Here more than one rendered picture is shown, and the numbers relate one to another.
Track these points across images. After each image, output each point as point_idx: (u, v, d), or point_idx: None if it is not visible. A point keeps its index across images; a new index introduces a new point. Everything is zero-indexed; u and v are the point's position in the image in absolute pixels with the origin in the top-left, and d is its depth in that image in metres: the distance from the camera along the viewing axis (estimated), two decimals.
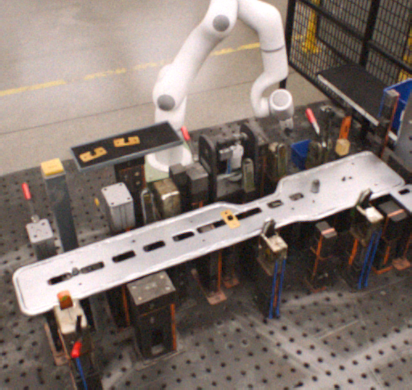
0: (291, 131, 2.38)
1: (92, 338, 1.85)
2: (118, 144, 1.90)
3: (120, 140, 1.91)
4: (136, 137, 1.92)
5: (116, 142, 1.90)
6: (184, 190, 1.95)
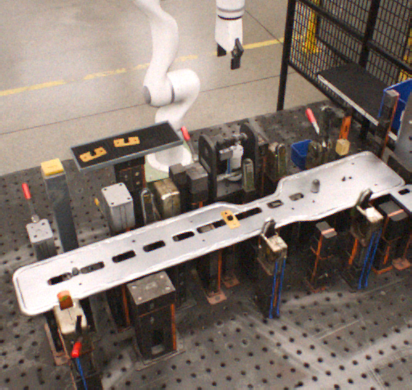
0: (216, 49, 1.78)
1: (92, 338, 1.85)
2: (118, 144, 1.90)
3: (120, 140, 1.91)
4: (136, 138, 1.92)
5: (116, 142, 1.90)
6: (184, 190, 1.95)
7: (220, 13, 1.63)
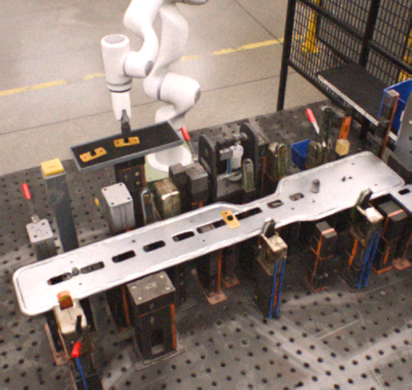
0: None
1: (92, 338, 1.85)
2: (118, 144, 1.90)
3: (120, 140, 1.91)
4: (136, 138, 1.92)
5: (116, 142, 1.90)
6: (184, 190, 1.95)
7: (107, 85, 1.73)
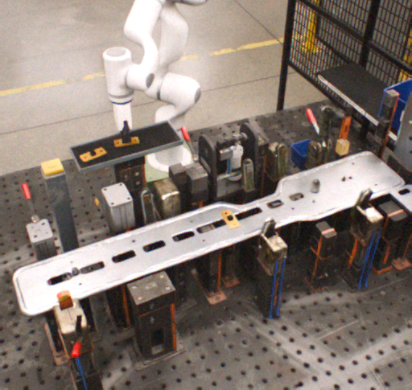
0: (119, 132, 1.90)
1: (92, 338, 1.85)
2: (118, 144, 1.90)
3: (120, 140, 1.91)
4: (136, 137, 1.92)
5: (116, 142, 1.90)
6: (184, 190, 1.95)
7: (109, 97, 1.76)
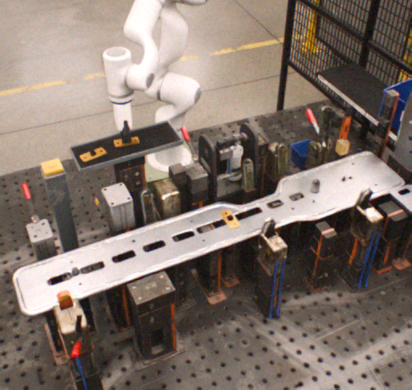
0: (120, 132, 1.90)
1: (92, 338, 1.85)
2: (118, 144, 1.90)
3: (120, 140, 1.91)
4: (136, 137, 1.92)
5: (116, 142, 1.90)
6: (184, 190, 1.95)
7: (109, 97, 1.76)
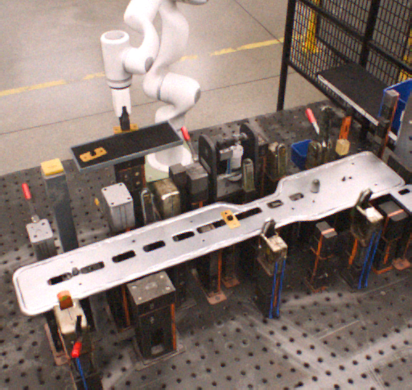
0: (118, 119, 1.86)
1: (92, 338, 1.85)
2: (117, 130, 1.86)
3: (119, 127, 1.88)
4: (135, 125, 1.89)
5: (115, 129, 1.87)
6: (184, 190, 1.95)
7: (107, 82, 1.73)
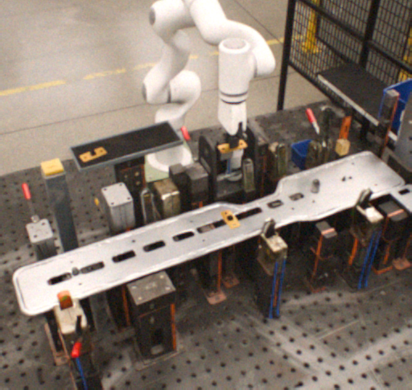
0: (224, 137, 1.67)
1: (92, 338, 1.85)
2: (224, 149, 1.67)
3: (224, 145, 1.69)
4: (241, 141, 1.70)
5: (221, 148, 1.67)
6: (184, 190, 1.95)
7: (223, 96, 1.53)
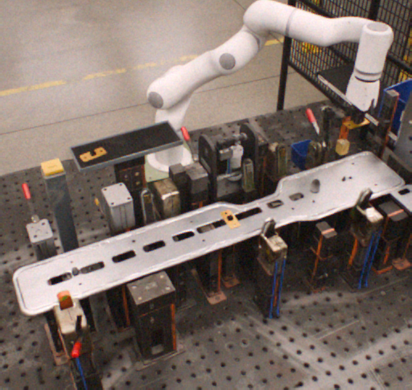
0: (351, 113, 1.82)
1: (92, 338, 1.85)
2: (351, 125, 1.82)
3: (349, 121, 1.84)
4: None
5: (347, 125, 1.83)
6: (184, 190, 1.95)
7: (360, 75, 1.69)
